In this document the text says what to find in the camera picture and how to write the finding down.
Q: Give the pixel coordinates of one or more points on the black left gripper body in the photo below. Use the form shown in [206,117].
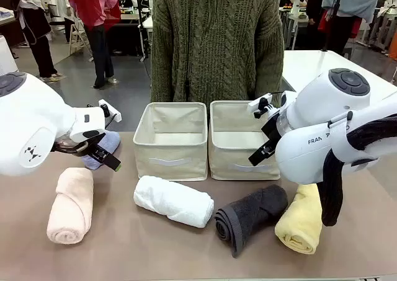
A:
[77,147]

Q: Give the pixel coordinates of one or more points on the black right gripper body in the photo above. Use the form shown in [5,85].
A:
[272,127]

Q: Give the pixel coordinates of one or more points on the lavender blue towel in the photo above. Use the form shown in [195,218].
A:
[111,143]

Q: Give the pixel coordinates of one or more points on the pink towel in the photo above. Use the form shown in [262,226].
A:
[71,206]

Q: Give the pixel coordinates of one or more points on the dark grey towel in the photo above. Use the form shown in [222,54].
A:
[248,212]

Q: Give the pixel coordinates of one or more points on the white towel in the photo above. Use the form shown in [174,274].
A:
[173,200]

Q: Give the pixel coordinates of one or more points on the yellow towel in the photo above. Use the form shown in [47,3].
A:
[302,225]

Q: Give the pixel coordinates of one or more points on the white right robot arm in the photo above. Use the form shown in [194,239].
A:
[310,150]

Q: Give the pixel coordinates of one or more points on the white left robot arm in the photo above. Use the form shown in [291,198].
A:
[31,123]

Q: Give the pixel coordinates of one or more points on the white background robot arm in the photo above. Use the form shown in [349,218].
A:
[296,2]

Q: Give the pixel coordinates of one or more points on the white folding chair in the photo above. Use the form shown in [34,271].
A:
[79,39]

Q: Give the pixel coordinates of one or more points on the beige fabric storage bin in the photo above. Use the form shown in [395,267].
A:
[169,163]
[235,166]

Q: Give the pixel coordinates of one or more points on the white side table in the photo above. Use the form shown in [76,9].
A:
[310,64]

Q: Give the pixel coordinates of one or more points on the person in green knit sweater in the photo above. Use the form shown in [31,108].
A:
[217,39]

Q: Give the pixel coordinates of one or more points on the white air purifier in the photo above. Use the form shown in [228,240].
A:
[6,57]

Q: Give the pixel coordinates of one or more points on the person in black skirt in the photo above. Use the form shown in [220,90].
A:
[37,23]

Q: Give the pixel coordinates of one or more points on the person in red top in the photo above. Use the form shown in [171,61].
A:
[93,11]

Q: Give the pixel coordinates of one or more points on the person in light blue shawl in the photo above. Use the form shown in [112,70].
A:
[350,2]

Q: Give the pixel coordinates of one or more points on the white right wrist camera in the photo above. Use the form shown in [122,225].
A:
[262,104]

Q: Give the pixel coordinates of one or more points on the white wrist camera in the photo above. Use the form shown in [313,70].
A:
[262,104]
[112,112]

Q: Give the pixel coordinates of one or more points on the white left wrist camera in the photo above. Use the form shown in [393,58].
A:
[112,112]

